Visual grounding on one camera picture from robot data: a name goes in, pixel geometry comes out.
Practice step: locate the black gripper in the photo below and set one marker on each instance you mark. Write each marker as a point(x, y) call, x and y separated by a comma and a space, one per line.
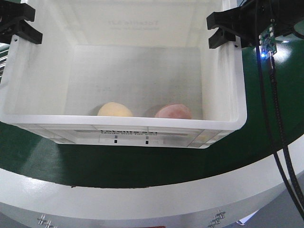
point(242, 23)

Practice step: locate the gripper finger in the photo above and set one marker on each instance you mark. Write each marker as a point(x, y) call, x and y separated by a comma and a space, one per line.
point(18, 11)
point(20, 28)

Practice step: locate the white plastic Totelife tote box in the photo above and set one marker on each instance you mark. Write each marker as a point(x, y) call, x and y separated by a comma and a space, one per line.
point(144, 54)

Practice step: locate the pink bun toy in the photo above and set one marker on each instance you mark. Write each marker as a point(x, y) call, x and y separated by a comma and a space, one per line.
point(174, 111)

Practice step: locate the cream yellow bun toy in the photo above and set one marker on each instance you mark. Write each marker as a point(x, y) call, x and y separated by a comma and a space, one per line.
point(115, 109)

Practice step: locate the green circuit board blue LED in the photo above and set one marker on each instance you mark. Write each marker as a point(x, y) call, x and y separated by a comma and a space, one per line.
point(267, 44)

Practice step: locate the white round conveyor outer rim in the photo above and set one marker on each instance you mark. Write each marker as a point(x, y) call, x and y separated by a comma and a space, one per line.
point(191, 204)

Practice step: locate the metal latch right front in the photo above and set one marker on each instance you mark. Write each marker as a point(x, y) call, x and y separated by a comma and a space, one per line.
point(220, 215)

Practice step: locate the metal latch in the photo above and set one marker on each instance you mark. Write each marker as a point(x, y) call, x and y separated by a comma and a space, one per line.
point(42, 221)
point(220, 215)

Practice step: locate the metal latch left front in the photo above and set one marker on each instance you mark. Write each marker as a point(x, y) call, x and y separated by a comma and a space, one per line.
point(42, 221)

